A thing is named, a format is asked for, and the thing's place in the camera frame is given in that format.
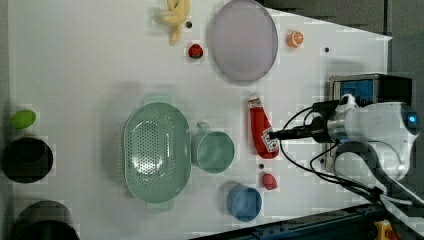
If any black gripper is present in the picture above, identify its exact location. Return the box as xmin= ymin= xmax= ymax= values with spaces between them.
xmin=269 ymin=100 xmax=339 ymax=143

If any red ketchup bottle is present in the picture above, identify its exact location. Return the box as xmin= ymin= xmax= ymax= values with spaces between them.
xmin=248 ymin=94 xmax=279 ymax=159

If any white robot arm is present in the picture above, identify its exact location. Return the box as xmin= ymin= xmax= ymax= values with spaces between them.
xmin=266 ymin=94 xmax=423 ymax=210

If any green plastic strainer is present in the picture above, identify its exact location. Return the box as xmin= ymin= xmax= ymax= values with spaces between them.
xmin=123 ymin=93 xmax=191 ymax=213

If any red toy fruit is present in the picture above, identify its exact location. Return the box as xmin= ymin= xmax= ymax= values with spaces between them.
xmin=262 ymin=173 xmax=278 ymax=190

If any toy orange slice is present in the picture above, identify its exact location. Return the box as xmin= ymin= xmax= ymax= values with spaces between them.
xmin=286 ymin=31 xmax=304 ymax=48

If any blue plastic cup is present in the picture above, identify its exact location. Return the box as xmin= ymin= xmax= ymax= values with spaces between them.
xmin=226 ymin=184 xmax=262 ymax=222

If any green mug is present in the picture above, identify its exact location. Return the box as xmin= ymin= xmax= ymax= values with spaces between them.
xmin=191 ymin=121 xmax=235 ymax=174

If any lavender round plate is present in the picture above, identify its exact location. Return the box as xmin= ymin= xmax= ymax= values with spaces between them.
xmin=210 ymin=0 xmax=279 ymax=81

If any toy strawberry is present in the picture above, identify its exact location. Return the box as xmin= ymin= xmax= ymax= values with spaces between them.
xmin=188 ymin=44 xmax=204 ymax=59

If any peeled toy banana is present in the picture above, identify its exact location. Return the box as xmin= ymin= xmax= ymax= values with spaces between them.
xmin=154 ymin=0 xmax=191 ymax=46

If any black cylinder lower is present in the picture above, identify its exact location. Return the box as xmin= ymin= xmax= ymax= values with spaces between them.
xmin=10 ymin=200 xmax=80 ymax=240

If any black cylinder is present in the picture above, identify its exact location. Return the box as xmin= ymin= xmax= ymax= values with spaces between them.
xmin=1 ymin=137 xmax=54 ymax=184
xmin=10 ymin=200 xmax=80 ymax=240

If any black cylinder upper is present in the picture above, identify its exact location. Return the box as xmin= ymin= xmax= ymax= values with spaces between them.
xmin=1 ymin=137 xmax=54 ymax=184

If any green toy lime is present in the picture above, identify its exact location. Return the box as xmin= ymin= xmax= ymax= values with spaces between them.
xmin=10 ymin=110 xmax=37 ymax=129

